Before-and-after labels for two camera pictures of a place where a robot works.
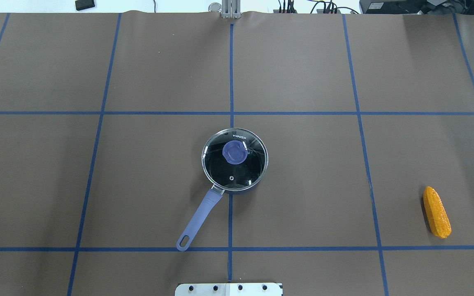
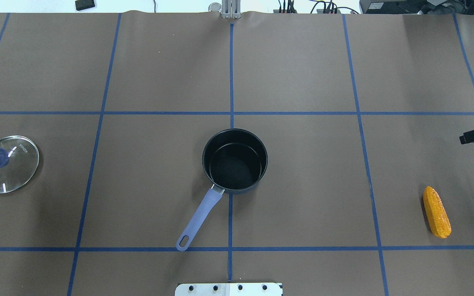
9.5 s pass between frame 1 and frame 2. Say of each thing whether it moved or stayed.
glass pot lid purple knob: moved
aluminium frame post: stayed
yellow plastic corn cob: stayed
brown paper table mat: stayed
